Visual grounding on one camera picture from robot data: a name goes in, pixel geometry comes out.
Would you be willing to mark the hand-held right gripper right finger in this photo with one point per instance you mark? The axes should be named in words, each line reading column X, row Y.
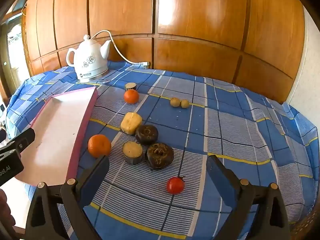
column 221, row 180

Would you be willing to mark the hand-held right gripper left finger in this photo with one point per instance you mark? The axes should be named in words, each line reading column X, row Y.
column 95, row 180

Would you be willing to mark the blue plaid tablecloth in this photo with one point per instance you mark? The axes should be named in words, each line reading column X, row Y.
column 225, row 130

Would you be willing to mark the orange tangerine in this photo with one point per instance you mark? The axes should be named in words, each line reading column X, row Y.
column 131, row 96
column 98, row 146

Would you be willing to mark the pink shallow tray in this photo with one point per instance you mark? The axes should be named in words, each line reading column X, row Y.
column 57, row 130

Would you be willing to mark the white ceramic electric kettle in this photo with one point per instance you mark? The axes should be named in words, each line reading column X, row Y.
column 87, row 60

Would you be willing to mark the red cherry tomato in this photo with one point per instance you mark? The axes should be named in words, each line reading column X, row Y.
column 175, row 185

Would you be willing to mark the tan longan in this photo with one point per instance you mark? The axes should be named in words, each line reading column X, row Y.
column 175, row 102
column 185, row 104

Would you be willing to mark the person's left forearm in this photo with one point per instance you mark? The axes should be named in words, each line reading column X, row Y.
column 6, row 210

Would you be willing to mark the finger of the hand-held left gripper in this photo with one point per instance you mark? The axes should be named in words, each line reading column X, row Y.
column 23, row 140

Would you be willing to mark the dark brown water chestnut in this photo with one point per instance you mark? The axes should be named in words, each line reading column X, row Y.
column 160, row 156
column 146, row 134

